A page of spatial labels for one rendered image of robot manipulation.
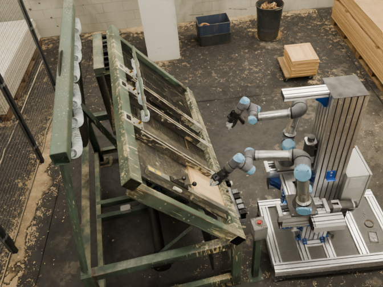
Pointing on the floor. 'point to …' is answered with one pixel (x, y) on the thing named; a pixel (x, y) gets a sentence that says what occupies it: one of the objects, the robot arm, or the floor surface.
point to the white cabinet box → (160, 29)
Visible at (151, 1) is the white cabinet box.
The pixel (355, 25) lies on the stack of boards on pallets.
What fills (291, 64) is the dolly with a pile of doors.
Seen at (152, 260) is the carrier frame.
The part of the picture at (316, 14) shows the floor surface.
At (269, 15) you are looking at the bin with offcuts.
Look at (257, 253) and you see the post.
